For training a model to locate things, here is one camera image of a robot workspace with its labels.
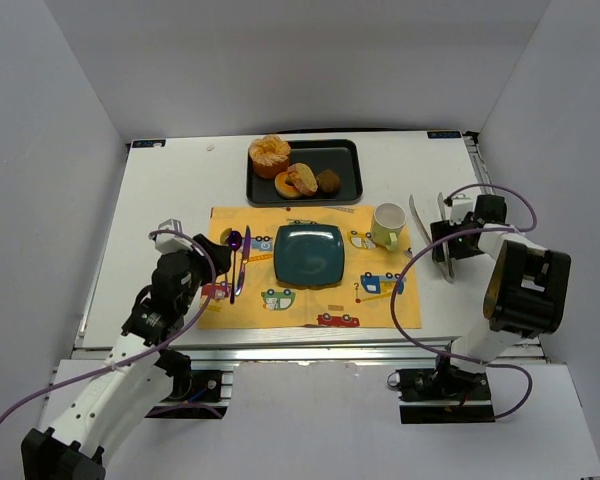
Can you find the metal tongs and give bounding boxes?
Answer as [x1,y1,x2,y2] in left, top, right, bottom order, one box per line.
[408,194,455,284]

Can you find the orange swirl bun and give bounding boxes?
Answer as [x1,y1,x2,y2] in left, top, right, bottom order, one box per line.
[248,135,291,179]

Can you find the brown chocolate muffin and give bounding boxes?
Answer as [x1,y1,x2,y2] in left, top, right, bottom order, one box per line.
[316,169,341,195]

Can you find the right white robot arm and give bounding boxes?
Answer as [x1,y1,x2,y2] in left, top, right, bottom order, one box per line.
[430,194,572,384]

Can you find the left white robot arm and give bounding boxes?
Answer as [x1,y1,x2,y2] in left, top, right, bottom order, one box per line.
[21,229,231,479]

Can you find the bread slice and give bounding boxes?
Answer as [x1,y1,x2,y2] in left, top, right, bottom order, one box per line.
[287,163,318,196]

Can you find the purple spoon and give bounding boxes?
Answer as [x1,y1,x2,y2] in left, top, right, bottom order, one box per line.
[228,230,243,304]

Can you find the purple knife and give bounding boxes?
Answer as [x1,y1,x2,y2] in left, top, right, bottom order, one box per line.
[234,225,251,296]

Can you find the yellow vehicle print placemat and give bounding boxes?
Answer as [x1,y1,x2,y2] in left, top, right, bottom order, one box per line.
[198,206,422,330]

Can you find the teal square plate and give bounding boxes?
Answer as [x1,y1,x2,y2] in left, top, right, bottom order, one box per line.
[273,224,345,288]

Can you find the pale green mug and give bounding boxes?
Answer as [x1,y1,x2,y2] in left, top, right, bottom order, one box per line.
[370,203,406,251]

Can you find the glazed donut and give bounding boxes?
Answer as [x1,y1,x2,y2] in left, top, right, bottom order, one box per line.
[274,172,303,200]

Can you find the black baking tray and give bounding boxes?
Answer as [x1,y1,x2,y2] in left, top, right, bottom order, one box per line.
[246,139,363,207]

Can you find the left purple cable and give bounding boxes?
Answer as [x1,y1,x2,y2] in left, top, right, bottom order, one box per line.
[0,229,224,480]

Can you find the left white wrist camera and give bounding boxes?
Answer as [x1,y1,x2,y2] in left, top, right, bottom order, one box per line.
[150,218,191,255]

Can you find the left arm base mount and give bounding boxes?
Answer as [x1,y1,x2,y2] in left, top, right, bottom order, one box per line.
[146,369,233,420]

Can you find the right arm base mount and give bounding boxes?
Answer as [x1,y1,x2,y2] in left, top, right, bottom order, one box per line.
[386,368,495,425]

